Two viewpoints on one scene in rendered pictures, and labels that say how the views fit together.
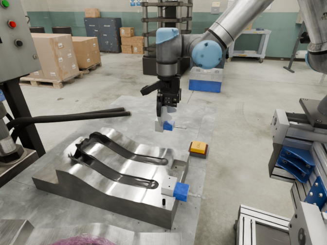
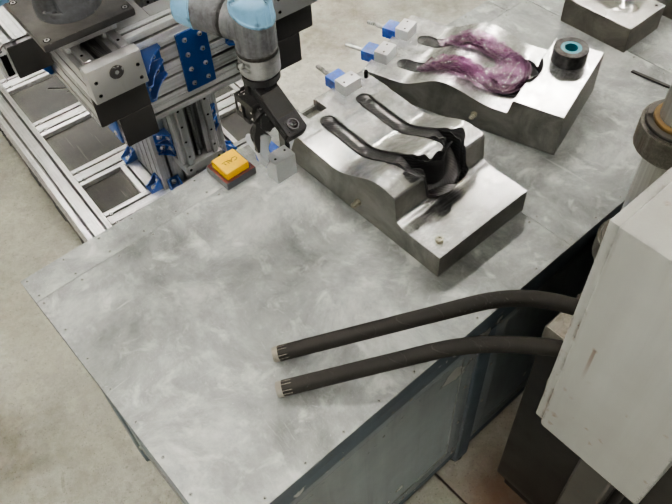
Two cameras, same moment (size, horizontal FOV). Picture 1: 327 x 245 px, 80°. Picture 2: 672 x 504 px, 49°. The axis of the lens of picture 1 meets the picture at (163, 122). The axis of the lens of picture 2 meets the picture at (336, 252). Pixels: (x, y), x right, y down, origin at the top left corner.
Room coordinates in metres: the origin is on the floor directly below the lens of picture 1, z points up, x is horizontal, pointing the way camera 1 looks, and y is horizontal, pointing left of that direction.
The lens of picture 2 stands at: (1.55, 0.69, 1.97)
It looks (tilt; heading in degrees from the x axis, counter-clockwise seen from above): 51 degrees down; 214
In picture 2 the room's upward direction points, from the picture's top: 4 degrees counter-clockwise
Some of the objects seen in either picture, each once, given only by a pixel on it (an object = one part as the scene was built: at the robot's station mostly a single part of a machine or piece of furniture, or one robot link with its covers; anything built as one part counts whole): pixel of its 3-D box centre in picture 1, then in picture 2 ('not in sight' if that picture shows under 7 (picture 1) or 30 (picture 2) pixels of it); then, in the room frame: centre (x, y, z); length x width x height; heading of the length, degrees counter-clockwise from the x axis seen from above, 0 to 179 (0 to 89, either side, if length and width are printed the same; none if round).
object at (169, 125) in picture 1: (171, 125); (266, 152); (0.70, -0.03, 0.93); 0.13 x 0.05 x 0.05; 72
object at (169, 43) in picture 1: (168, 45); (251, 22); (0.71, -0.02, 1.25); 0.09 x 0.08 x 0.11; 93
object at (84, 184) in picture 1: (114, 165); (397, 156); (0.53, 0.18, 0.87); 0.50 x 0.26 x 0.14; 73
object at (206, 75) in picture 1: (206, 74); not in sight; (3.68, -0.83, 0.28); 0.61 x 0.41 x 0.15; 73
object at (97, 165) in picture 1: (115, 157); (396, 134); (0.51, 0.17, 0.92); 0.35 x 0.16 x 0.09; 73
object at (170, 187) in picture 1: (184, 192); (334, 78); (0.39, -0.06, 0.89); 0.13 x 0.05 x 0.05; 72
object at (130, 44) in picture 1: (133, 40); not in sight; (7.30, 1.06, 0.42); 0.86 x 0.33 x 0.83; 73
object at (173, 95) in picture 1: (168, 89); (261, 94); (0.71, -0.02, 1.09); 0.09 x 0.08 x 0.12; 72
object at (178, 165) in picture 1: (178, 169); (312, 114); (0.50, -0.05, 0.87); 0.05 x 0.05 x 0.04; 73
